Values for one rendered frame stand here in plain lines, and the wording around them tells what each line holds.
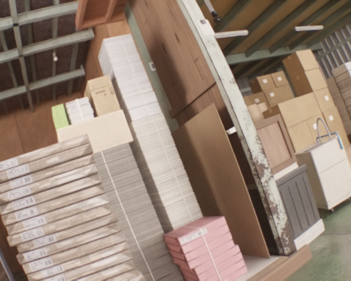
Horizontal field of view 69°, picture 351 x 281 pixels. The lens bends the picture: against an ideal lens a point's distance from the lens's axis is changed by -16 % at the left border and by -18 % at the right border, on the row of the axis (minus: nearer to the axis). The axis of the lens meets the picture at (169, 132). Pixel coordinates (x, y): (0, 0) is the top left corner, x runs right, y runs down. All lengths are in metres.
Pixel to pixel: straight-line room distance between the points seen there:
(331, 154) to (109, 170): 1.60
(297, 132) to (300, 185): 2.17
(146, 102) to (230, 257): 1.08
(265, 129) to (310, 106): 2.68
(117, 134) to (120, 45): 0.63
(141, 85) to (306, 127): 2.79
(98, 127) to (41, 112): 4.05
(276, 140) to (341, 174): 0.76
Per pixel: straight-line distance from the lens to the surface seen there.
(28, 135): 5.72
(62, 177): 1.22
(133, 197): 1.79
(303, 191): 1.98
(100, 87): 1.94
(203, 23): 1.82
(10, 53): 3.84
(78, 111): 1.88
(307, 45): 9.67
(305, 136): 4.17
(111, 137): 1.82
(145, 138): 1.86
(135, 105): 1.92
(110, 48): 2.07
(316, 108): 4.59
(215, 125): 1.71
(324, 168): 2.31
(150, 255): 1.82
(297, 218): 1.94
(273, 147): 1.86
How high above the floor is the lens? 0.78
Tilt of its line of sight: 7 degrees up
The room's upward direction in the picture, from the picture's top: 21 degrees counter-clockwise
